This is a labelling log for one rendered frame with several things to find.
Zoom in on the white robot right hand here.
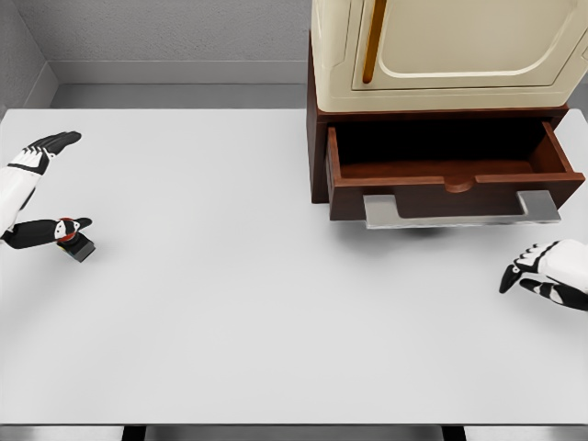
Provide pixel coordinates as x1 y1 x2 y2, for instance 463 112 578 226
499 238 588 314

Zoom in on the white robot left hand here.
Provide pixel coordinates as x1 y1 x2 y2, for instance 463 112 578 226
0 130 94 252

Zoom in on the red button switch grey base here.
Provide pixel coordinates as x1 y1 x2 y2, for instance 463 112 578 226
55 215 98 265

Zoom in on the brown wooden drawer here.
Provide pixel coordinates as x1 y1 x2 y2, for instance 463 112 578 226
324 117 587 231

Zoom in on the cream cabinet with door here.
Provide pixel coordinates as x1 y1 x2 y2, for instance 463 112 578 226
310 0 588 113

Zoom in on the silver drawer handle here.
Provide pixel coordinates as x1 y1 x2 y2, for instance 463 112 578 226
362 190 563 231

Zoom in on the gold door handle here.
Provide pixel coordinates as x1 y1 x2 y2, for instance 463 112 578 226
361 0 388 85

